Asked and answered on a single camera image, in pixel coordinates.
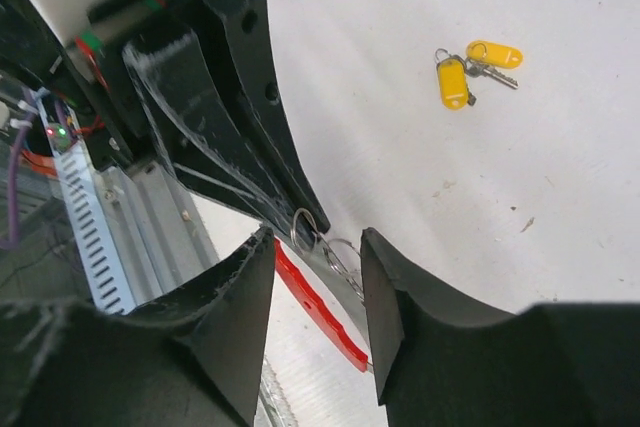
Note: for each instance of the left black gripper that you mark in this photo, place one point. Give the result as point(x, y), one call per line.
point(73, 50)

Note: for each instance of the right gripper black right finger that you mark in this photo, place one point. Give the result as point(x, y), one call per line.
point(443, 358)

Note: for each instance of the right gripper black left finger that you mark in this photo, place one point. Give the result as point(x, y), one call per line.
point(192, 357)

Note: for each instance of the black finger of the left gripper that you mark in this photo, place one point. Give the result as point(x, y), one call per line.
point(239, 56)

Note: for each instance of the red handle keyring holder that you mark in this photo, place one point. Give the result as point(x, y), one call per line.
point(315, 250)

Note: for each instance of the yellow tag key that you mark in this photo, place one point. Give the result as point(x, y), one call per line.
point(489, 59)
point(452, 80)

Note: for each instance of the aluminium mounting rail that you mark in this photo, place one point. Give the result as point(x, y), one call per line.
point(159, 235)

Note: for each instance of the white slotted cable duct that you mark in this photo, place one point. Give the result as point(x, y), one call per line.
point(101, 262)

